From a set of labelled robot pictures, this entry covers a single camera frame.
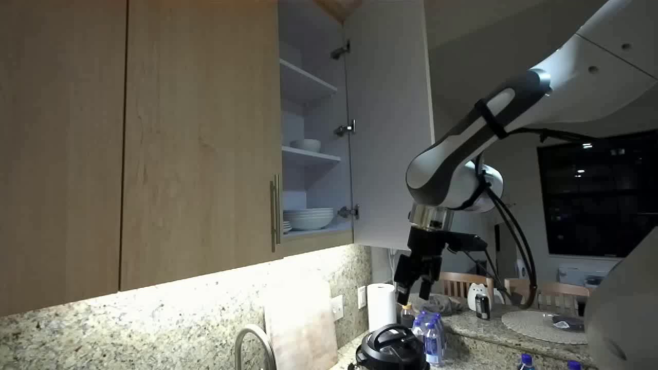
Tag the small white appliance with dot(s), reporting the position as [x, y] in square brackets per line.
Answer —
[479, 300]

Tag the metal kitchen faucet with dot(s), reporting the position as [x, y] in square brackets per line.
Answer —
[256, 334]

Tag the water bottle blue label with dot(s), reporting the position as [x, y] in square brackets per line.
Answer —
[419, 327]
[435, 342]

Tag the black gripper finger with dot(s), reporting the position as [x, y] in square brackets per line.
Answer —
[431, 278]
[405, 281]

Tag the white cabinet interior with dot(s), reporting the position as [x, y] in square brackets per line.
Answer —
[308, 124]

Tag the wooden chair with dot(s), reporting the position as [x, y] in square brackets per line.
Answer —
[454, 282]
[558, 293]

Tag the white paper towel roll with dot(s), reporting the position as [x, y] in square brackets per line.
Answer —
[380, 306]

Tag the white cabinet shelf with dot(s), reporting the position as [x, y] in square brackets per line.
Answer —
[308, 154]
[305, 81]

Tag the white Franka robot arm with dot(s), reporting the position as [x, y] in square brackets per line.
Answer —
[583, 74]

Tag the small white bowl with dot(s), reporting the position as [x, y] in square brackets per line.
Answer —
[306, 144]

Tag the metal door hinge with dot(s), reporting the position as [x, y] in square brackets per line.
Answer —
[349, 212]
[340, 51]
[343, 129]

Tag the white plate stack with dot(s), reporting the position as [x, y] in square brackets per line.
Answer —
[308, 219]

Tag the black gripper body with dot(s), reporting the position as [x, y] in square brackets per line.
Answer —
[428, 243]

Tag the white wall outlet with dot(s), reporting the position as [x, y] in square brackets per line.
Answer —
[338, 306]
[360, 297]

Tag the dark window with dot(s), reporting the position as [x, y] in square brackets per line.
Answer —
[597, 199]

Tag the wooden cabinet door white inside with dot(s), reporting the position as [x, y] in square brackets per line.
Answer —
[388, 136]

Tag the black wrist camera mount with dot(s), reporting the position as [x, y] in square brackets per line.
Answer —
[465, 242]

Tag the light wooden cutting board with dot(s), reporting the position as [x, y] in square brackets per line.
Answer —
[300, 330]

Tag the round white table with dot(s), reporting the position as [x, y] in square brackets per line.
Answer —
[535, 326]

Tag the blue cap water bottle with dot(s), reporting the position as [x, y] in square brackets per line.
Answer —
[574, 367]
[527, 363]

